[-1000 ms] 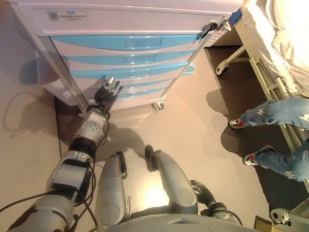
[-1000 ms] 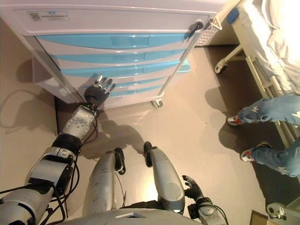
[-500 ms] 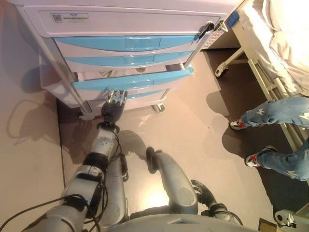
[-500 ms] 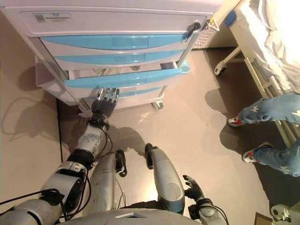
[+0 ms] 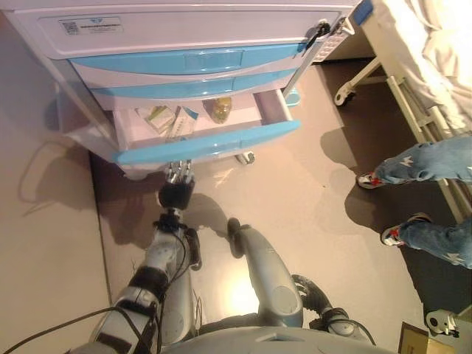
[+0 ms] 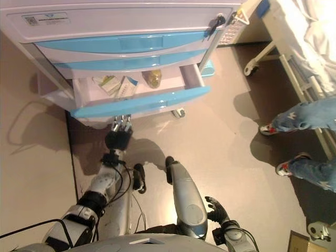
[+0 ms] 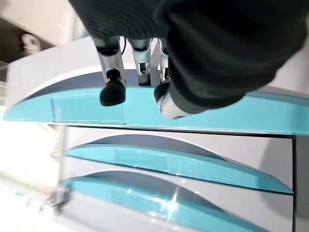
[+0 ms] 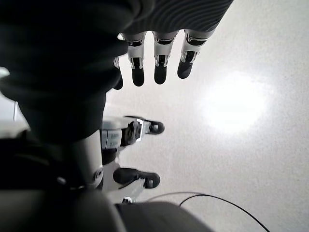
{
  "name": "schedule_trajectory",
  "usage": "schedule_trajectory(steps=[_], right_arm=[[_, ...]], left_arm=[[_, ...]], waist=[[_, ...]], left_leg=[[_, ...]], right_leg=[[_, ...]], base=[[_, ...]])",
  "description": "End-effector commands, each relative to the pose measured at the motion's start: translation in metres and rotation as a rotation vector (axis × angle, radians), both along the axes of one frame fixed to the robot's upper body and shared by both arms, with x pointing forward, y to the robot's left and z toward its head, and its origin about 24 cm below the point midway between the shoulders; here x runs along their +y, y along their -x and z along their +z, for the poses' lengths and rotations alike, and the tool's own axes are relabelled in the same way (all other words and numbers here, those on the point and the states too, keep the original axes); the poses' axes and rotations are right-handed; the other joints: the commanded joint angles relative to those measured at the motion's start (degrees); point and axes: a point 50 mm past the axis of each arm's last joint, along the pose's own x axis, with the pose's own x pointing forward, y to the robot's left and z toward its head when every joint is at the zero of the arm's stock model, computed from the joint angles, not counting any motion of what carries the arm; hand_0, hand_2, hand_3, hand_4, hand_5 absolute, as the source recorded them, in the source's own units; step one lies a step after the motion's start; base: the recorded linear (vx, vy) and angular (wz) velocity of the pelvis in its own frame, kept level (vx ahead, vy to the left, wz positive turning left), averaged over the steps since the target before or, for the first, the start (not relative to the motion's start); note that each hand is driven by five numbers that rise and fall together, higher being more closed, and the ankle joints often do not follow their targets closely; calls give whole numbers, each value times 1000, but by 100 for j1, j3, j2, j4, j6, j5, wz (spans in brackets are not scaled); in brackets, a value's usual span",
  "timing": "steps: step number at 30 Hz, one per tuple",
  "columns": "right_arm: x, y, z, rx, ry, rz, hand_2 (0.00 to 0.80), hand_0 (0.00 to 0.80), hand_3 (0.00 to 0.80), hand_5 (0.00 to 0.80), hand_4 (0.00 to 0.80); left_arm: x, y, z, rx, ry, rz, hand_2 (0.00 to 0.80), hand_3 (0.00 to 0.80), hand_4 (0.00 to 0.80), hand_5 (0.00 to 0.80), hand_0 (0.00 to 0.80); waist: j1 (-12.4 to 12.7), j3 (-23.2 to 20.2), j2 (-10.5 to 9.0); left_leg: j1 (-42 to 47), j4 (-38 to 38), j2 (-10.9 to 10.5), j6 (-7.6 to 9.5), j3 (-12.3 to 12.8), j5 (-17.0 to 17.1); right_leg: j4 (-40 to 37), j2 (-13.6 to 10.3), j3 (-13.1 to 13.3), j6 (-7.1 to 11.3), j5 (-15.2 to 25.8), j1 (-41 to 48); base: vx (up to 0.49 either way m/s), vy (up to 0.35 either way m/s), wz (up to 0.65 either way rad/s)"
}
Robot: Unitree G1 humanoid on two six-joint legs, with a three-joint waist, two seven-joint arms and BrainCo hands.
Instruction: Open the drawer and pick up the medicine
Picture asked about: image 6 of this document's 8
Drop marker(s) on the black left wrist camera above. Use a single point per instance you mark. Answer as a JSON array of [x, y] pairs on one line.
[[111, 160]]

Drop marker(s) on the black right robot foot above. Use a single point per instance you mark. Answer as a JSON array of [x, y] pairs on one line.
[[170, 160]]

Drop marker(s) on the blue bed end panel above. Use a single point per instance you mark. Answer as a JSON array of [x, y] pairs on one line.
[[263, 8]]

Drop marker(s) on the white hospital bed frame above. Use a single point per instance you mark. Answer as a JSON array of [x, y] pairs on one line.
[[294, 65]]

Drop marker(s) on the white bed caster wheel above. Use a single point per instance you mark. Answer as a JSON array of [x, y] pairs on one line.
[[250, 68]]

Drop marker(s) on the shallow blue-front cart drawer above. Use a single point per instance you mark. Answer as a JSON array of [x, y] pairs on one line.
[[105, 64], [78, 47]]

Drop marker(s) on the cart label sticker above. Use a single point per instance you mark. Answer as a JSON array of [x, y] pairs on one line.
[[44, 19]]

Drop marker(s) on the white wheeled stand base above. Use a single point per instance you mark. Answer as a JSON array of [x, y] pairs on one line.
[[315, 229]]

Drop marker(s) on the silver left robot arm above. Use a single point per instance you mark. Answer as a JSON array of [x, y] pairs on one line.
[[102, 181]]

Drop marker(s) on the yellow pill medicine bottle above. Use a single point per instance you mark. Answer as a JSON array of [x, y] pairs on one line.
[[152, 78]]

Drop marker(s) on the black left robot foot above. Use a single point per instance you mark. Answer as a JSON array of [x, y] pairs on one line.
[[139, 173]]

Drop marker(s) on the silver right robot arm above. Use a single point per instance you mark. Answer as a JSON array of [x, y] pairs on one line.
[[236, 236]]

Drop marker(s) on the white bed sheet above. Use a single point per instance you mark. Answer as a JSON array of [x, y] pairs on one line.
[[320, 39]]

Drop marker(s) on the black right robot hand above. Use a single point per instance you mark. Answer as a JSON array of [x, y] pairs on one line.
[[219, 212]]

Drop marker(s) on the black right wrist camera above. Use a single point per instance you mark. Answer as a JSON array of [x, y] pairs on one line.
[[217, 236]]

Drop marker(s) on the person's leg blue jeans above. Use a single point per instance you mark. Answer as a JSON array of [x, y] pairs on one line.
[[315, 173], [309, 115]]

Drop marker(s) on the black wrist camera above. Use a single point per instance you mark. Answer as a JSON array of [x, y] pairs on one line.
[[217, 236], [111, 160]]

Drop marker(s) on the green white medicine box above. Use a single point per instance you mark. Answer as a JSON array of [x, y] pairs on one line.
[[110, 86]]

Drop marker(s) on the person's right red white sneaker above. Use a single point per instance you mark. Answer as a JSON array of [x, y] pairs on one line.
[[267, 129]]

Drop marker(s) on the blue white medicine box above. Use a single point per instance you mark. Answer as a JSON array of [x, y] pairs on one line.
[[127, 88]]

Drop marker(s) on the person's red white sneaker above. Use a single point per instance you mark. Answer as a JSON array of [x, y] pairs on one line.
[[267, 129], [284, 169]]

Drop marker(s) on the black cart lock keys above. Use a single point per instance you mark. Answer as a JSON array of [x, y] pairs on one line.
[[216, 22]]

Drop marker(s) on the person's left leg blue jeans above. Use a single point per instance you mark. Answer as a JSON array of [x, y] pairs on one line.
[[315, 173]]

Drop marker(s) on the white medical cart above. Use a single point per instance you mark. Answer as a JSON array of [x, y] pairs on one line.
[[118, 26]]

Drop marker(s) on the brown cardboard box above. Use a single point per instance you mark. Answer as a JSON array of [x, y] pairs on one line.
[[299, 244]]

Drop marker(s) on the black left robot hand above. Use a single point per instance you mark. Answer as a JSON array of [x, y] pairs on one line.
[[118, 139]]

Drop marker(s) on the white side bin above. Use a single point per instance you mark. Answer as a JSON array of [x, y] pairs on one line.
[[47, 86]]

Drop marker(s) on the deep blue-front cart drawer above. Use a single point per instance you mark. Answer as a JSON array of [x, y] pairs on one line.
[[131, 103]]

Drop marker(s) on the white perforated side basket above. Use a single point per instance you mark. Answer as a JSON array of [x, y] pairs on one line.
[[231, 34]]

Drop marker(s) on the black robot foot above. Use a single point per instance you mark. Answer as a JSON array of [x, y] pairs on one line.
[[139, 173], [170, 160]]

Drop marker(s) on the person's left red white sneaker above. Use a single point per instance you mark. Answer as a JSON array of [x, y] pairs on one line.
[[284, 169]]

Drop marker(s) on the small white medicine box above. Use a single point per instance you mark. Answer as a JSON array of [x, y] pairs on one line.
[[98, 80]]

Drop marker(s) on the light blue waste bin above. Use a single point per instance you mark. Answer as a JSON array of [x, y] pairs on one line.
[[208, 69]]

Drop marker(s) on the person's right leg blue jeans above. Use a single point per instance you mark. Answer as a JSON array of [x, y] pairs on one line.
[[309, 115]]

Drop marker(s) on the white cart caster wheel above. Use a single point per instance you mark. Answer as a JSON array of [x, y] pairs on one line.
[[178, 113]]

